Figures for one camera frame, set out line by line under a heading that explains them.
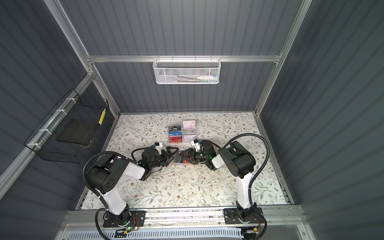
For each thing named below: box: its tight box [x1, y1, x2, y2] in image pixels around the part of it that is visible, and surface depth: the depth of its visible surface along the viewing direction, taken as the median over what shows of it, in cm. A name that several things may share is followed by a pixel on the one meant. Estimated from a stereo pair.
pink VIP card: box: [183, 120, 196, 129], surface depth 104 cm
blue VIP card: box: [168, 131, 182, 136], surface depth 104 cm
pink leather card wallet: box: [171, 159, 193, 165], surface depth 93 cm
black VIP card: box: [168, 125, 182, 131], surface depth 104 cm
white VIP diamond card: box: [183, 134, 196, 142], surface depth 104 cm
